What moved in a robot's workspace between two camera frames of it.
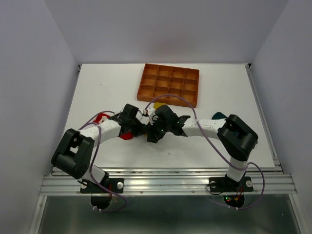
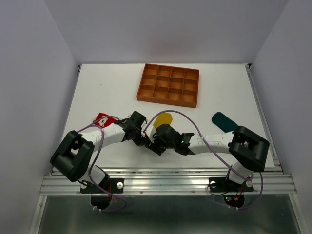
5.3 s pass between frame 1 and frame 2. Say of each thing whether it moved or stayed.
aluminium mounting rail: stayed
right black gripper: moved
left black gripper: moved
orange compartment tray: stayed
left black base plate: stayed
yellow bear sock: moved
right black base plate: stayed
